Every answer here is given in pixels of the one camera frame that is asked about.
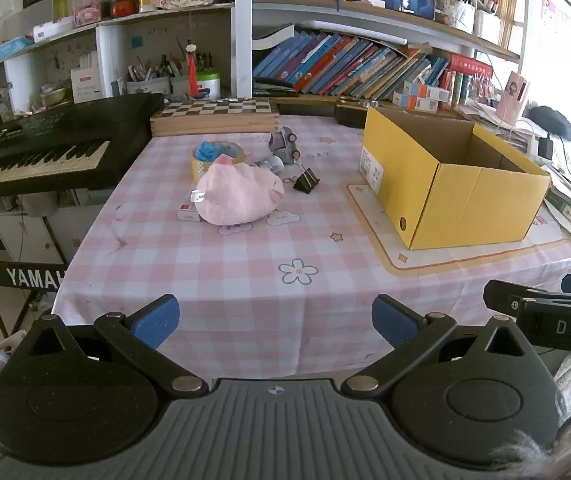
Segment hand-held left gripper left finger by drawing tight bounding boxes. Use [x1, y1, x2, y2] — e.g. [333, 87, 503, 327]
[12, 294, 211, 401]

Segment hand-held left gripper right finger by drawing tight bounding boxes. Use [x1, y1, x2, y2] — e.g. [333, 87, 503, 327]
[340, 294, 541, 401]

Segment yellow cardboard box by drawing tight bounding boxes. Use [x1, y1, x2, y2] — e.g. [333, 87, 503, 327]
[357, 106, 552, 251]

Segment small red white box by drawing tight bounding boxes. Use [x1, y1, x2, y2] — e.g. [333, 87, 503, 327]
[176, 199, 203, 222]

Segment pink plush toy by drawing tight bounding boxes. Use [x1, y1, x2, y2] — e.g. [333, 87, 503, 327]
[196, 155, 285, 226]

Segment yellow tape roll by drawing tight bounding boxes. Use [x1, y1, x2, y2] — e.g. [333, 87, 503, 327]
[192, 141, 246, 182]

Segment black binder clip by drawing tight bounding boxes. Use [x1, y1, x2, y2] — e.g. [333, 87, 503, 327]
[293, 157, 320, 195]

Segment grey purple toy car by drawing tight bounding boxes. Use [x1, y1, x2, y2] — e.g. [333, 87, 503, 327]
[268, 127, 302, 166]

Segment pink checked cloth desktop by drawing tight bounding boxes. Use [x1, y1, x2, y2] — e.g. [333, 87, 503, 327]
[50, 112, 571, 381]

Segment beige star desk mat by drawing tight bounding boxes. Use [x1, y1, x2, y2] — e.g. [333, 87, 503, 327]
[340, 180, 571, 273]

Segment grey furry cloth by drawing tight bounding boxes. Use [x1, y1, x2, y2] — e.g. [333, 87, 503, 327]
[490, 410, 571, 480]

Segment black keyboard stand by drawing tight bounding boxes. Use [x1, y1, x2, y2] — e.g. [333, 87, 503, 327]
[0, 200, 91, 341]

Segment black cap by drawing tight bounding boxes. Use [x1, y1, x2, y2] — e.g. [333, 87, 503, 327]
[528, 105, 571, 143]

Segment stack of papers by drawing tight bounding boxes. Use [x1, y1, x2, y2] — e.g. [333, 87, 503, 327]
[453, 102, 541, 151]

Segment blue plastic packet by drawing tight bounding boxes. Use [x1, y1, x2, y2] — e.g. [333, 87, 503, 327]
[195, 141, 236, 162]

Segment small labelled bottle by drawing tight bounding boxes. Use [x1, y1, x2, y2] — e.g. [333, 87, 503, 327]
[252, 155, 285, 176]

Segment pink card box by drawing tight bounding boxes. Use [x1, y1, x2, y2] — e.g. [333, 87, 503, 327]
[495, 71, 531, 117]

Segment wooden chess board box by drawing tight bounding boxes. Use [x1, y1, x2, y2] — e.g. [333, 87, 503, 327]
[150, 97, 280, 137]

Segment black electronic keyboard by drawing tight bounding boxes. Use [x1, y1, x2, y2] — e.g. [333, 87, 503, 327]
[0, 92, 166, 203]

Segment dark brown small case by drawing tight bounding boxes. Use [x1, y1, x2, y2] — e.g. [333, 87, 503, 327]
[334, 99, 381, 128]

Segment pen holder with brushes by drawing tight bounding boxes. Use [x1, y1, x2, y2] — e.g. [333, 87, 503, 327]
[125, 52, 188, 96]

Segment white tub with green lid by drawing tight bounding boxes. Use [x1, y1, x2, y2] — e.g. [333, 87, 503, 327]
[195, 71, 221, 101]

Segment white box with red label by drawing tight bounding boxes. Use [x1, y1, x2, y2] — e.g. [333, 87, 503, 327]
[70, 55, 103, 103]

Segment red white tower model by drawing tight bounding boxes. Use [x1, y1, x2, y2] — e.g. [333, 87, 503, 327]
[186, 42, 200, 98]

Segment black stapler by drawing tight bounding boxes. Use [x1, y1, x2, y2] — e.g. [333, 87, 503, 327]
[254, 77, 300, 97]

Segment white pen cups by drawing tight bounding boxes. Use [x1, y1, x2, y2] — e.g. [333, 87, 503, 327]
[453, 0, 501, 43]

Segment white wooden bookshelf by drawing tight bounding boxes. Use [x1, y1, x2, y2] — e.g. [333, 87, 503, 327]
[0, 0, 529, 111]

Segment smartphone with lit screen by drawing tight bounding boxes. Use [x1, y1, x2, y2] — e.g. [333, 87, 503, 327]
[385, 0, 436, 21]

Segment pink tin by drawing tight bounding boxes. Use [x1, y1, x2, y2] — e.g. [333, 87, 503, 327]
[72, 0, 111, 28]

